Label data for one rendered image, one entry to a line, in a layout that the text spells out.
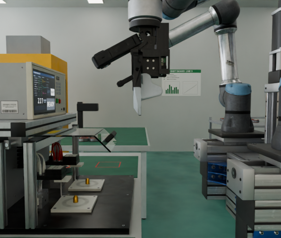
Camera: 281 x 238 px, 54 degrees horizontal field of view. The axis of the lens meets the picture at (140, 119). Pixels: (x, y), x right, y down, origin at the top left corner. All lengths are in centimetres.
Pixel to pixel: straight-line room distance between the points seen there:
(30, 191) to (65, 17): 610
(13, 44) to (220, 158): 452
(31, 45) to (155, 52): 469
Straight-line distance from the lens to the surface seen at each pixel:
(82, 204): 113
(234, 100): 135
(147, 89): 56
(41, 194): 116
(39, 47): 517
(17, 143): 103
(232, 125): 136
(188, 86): 649
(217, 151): 133
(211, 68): 663
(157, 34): 62
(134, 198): 127
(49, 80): 124
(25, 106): 107
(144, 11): 61
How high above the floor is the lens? 118
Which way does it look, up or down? 4 degrees down
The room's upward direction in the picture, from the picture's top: straight up
